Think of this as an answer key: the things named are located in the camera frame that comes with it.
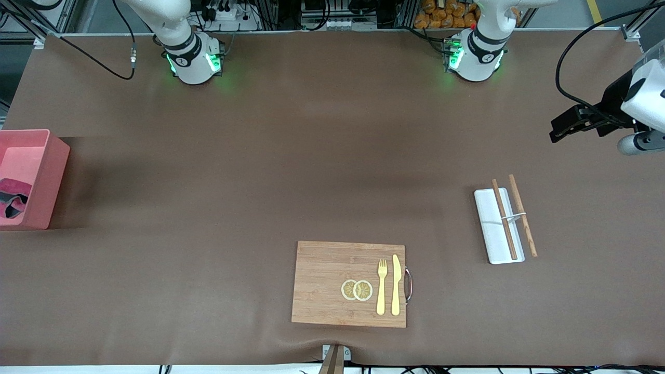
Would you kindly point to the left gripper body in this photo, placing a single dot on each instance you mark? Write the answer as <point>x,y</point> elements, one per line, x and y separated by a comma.
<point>615,102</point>

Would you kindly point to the pink and grey cloth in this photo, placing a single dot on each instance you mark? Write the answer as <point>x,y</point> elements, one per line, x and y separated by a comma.
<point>13,200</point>

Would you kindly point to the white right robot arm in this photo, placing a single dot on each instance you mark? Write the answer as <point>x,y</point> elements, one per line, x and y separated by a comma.
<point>193,67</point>

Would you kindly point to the thin white band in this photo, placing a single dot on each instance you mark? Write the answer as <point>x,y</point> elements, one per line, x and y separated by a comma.
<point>514,216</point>

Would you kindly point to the brown wooden chopstick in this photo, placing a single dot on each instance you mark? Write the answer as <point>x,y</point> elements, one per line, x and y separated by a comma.
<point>530,239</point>
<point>511,244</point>

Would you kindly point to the white rectangular tray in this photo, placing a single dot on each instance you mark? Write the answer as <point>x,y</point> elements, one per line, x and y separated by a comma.
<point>491,228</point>

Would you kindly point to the orange snack packets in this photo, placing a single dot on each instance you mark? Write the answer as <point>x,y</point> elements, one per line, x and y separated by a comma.
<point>441,15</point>

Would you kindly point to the yellow knife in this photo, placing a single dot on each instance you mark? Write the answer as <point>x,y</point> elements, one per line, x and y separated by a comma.
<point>396,285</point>

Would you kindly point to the grey socket strip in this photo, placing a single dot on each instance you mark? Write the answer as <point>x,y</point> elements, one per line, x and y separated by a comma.
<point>337,23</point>

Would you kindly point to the yellow fork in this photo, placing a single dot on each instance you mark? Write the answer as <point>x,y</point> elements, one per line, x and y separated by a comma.
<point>381,296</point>

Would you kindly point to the lemon slice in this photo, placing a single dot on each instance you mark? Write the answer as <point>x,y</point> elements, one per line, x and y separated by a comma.
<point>347,290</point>
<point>363,291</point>

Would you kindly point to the wooden cutting board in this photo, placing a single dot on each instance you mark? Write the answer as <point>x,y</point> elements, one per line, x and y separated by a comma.
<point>327,280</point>

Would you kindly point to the white power strip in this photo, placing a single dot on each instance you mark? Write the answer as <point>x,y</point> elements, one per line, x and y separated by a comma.
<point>228,15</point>

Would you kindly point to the pink plastic bin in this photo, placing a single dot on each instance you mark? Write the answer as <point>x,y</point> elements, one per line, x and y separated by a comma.
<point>47,176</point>

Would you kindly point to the aluminium frame post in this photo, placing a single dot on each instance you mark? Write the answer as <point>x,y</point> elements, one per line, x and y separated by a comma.
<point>631,34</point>
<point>39,42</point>

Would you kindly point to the grey metal bracket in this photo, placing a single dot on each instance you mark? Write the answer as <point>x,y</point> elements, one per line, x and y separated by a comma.
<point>345,354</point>

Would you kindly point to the brown wooden post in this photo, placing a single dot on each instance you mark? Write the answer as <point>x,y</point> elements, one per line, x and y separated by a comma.
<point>332,363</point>

